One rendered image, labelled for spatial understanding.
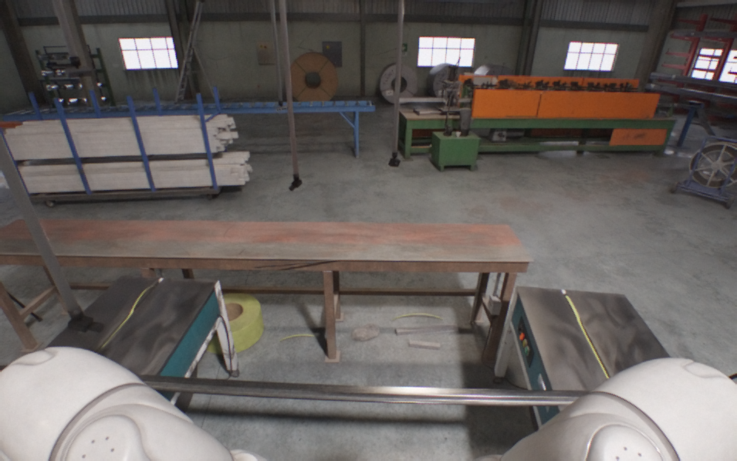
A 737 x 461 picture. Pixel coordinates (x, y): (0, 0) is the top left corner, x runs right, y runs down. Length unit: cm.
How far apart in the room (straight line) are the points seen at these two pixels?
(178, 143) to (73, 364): 448
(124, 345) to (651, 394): 179
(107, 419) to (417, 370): 220
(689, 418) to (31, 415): 70
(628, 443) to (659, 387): 13
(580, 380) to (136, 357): 180
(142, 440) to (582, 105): 747
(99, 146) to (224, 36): 957
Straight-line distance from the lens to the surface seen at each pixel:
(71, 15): 963
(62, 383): 55
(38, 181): 597
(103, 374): 55
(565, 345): 183
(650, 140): 871
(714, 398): 58
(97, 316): 214
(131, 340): 191
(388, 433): 224
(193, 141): 489
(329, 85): 1172
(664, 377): 57
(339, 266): 206
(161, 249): 241
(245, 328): 261
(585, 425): 44
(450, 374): 252
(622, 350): 193
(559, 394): 159
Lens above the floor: 189
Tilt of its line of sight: 28 degrees down
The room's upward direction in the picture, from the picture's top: 1 degrees clockwise
